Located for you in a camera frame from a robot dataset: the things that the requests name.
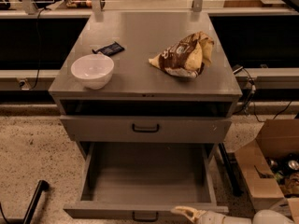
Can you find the brown yellow chip bag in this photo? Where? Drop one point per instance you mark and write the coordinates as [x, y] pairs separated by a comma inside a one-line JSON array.
[[186, 58]]

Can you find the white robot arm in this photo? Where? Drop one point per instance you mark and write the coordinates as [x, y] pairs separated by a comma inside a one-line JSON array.
[[261, 217]]

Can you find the dark blue snack packet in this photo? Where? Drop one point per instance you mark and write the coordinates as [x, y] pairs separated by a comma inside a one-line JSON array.
[[110, 49]]

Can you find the black chair leg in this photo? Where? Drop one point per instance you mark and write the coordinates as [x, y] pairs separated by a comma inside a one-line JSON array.
[[42, 186]]

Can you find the grey drawer cabinet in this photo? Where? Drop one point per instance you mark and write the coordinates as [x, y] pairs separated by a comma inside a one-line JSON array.
[[137, 89]]

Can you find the white bowl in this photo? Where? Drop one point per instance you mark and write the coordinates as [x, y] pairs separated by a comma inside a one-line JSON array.
[[93, 71]]

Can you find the cardboard box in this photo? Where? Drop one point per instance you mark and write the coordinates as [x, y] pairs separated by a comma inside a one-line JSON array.
[[276, 140]]

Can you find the grey top drawer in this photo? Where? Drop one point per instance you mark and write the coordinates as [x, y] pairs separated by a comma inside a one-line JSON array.
[[145, 129]]

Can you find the silver can in box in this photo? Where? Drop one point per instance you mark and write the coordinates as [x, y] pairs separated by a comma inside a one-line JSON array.
[[294, 165]]

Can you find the black metal leg bar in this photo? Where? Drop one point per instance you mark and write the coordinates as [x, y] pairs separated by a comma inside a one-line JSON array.
[[237, 192]]

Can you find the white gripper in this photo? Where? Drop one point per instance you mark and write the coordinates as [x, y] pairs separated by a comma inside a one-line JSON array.
[[215, 217]]

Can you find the grey drawer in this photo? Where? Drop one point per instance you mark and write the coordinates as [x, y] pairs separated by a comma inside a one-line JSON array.
[[143, 182], [145, 129]]

